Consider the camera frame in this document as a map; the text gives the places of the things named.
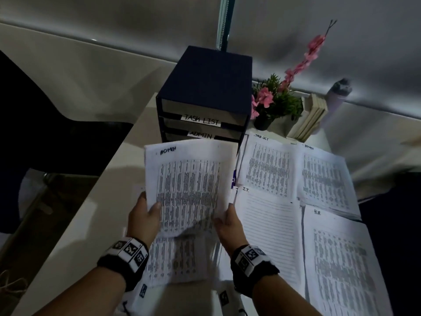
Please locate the person's right hand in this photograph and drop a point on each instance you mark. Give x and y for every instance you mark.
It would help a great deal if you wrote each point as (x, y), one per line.
(232, 230)

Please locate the person's left hand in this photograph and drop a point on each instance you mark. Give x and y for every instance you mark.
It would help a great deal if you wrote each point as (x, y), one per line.
(141, 223)

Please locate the printed document sheet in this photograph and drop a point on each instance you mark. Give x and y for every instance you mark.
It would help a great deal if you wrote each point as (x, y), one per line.
(187, 184)

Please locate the navy blue drawer organizer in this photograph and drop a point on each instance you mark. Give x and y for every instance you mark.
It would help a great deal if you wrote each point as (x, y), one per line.
(210, 75)

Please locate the person's right forearm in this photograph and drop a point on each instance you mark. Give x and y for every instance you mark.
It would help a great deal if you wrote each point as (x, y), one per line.
(283, 302)

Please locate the person's left forearm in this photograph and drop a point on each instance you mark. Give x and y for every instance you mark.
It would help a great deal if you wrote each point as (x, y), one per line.
(85, 296)

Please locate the black left wristband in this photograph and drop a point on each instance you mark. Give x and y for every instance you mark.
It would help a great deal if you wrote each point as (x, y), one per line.
(123, 261)

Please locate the black wristband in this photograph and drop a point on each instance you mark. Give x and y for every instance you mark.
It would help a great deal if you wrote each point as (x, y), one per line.
(123, 261)
(255, 269)

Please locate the black right wristband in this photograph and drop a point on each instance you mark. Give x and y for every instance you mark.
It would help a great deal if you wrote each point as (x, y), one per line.
(255, 269)

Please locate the round blue sticker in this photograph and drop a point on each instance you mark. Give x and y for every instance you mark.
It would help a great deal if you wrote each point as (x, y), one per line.
(234, 179)

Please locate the black plant pot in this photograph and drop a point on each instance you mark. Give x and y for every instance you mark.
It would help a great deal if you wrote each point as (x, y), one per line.
(263, 123)

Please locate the black chair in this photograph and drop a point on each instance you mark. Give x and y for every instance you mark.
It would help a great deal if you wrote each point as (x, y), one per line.
(42, 134)

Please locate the green artificial plant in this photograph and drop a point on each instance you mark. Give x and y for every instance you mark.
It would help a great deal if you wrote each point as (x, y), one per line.
(286, 101)

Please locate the grey water bottle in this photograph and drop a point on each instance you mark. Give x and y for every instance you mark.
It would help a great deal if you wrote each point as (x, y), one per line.
(335, 101)

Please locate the tall pink blossom branch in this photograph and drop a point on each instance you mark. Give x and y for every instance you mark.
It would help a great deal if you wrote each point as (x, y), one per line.
(314, 49)

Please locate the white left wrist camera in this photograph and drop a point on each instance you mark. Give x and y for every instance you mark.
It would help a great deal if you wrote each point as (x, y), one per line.
(139, 294)

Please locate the grey metal frame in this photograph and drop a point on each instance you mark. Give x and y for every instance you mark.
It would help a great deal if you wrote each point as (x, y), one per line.
(33, 194)

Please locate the teal partition post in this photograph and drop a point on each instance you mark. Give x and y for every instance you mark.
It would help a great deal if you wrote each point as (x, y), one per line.
(226, 19)

